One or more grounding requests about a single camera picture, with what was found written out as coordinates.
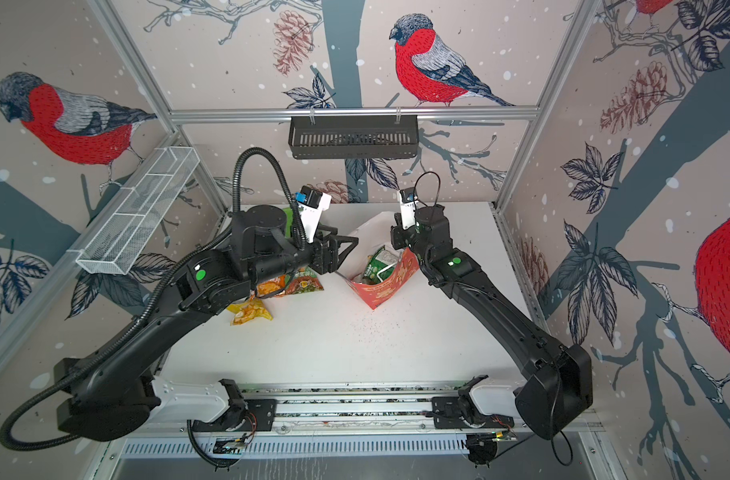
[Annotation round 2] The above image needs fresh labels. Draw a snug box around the red paper gift bag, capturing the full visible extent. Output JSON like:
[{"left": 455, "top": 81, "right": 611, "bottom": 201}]
[{"left": 338, "top": 212, "right": 419, "bottom": 310}]

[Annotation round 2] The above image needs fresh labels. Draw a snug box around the yellow snack packet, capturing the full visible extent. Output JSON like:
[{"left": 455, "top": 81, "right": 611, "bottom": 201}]
[{"left": 227, "top": 298, "right": 273, "bottom": 325}]

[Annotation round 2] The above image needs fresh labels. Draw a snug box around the bright green chips bag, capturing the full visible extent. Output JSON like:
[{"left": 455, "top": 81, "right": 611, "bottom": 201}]
[{"left": 283, "top": 207, "right": 294, "bottom": 239}]

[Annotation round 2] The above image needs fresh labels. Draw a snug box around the orange snack packet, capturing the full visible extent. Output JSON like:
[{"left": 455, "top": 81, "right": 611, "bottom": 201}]
[{"left": 255, "top": 275, "right": 291, "bottom": 299}]

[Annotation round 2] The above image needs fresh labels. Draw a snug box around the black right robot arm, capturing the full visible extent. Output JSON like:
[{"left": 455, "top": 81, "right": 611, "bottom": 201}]
[{"left": 391, "top": 204, "right": 593, "bottom": 440}]

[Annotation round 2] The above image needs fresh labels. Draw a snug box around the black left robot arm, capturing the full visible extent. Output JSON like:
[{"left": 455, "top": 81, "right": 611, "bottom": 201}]
[{"left": 56, "top": 204, "right": 359, "bottom": 442}]

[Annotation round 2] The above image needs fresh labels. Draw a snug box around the dark green snack packet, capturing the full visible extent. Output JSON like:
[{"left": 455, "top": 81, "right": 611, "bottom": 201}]
[{"left": 362, "top": 245, "right": 400, "bottom": 285}]

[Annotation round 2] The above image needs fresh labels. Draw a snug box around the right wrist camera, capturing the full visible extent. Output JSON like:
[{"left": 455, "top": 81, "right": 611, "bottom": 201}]
[{"left": 399, "top": 187, "right": 417, "bottom": 230}]

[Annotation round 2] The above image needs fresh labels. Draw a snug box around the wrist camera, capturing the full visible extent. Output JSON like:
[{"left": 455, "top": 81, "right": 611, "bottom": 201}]
[
  {"left": 399, "top": 187, "right": 417, "bottom": 230},
  {"left": 296, "top": 185, "right": 332, "bottom": 243}
]

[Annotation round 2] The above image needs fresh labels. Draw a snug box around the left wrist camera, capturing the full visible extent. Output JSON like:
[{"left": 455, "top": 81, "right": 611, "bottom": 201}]
[{"left": 296, "top": 185, "right": 332, "bottom": 243}]

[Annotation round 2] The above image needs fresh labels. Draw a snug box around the black hanging wall basket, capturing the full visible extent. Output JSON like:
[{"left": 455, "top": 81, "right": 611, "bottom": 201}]
[{"left": 288, "top": 115, "right": 420, "bottom": 160}]

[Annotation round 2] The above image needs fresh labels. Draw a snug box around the aluminium mounting rail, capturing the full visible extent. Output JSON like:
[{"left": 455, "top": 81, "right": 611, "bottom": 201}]
[{"left": 109, "top": 383, "right": 603, "bottom": 436}]

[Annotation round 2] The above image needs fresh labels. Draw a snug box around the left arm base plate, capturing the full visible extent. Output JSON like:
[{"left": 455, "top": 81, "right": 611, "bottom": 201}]
[{"left": 192, "top": 379, "right": 278, "bottom": 433}]

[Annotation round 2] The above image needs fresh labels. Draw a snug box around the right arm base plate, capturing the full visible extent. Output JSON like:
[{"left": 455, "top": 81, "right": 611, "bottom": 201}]
[{"left": 423, "top": 375, "right": 516, "bottom": 430}]

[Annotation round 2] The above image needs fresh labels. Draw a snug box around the white wire mesh shelf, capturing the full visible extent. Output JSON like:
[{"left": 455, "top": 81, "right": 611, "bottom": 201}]
[{"left": 76, "top": 146, "right": 200, "bottom": 275}]

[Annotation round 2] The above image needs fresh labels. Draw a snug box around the black corrugated cable hose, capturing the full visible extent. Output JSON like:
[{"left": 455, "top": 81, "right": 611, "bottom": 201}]
[{"left": 0, "top": 146, "right": 309, "bottom": 452}]

